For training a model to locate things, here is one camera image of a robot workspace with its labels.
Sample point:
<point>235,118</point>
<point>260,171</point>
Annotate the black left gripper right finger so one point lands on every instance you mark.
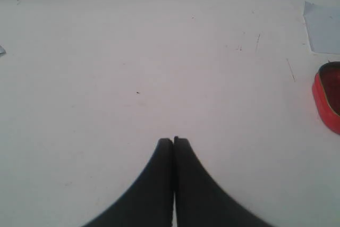
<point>200,201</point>

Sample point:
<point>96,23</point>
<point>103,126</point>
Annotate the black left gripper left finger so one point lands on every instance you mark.
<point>149,200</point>

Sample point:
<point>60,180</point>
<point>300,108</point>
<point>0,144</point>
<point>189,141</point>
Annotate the red ink tin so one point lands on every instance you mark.
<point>325,90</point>

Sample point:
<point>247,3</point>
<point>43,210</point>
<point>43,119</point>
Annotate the white paper sheet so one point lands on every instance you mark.
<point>322,24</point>

